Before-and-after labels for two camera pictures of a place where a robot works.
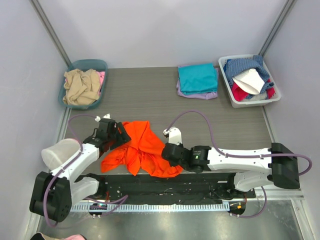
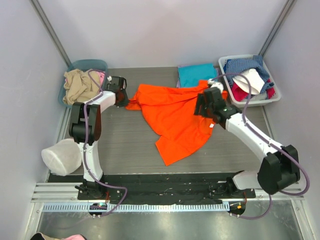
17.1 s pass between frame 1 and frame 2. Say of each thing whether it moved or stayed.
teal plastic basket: stayed
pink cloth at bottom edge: stayed
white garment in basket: stayed
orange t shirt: moved
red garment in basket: stayed
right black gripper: moved
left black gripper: moved
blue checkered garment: stayed
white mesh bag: stayed
